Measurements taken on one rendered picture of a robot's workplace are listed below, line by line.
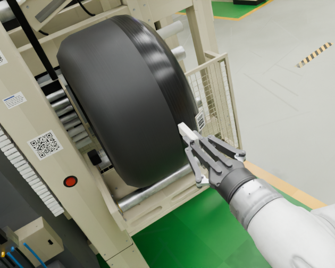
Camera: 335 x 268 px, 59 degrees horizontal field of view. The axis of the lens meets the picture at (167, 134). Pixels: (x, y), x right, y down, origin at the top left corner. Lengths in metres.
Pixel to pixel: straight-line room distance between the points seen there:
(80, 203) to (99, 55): 0.52
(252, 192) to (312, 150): 1.90
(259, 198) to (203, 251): 1.43
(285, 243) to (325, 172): 1.80
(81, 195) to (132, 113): 0.42
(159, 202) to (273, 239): 0.63
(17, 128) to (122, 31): 0.40
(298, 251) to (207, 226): 1.56
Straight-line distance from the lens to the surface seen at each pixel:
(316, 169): 2.30
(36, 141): 0.94
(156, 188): 1.07
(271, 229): 0.52
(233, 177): 0.58
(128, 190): 1.26
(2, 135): 0.94
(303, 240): 0.51
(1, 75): 0.86
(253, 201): 0.54
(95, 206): 1.12
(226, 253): 1.92
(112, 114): 0.77
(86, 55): 0.83
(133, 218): 1.08
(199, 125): 0.88
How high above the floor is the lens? 1.66
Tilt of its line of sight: 36 degrees down
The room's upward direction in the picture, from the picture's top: 19 degrees counter-clockwise
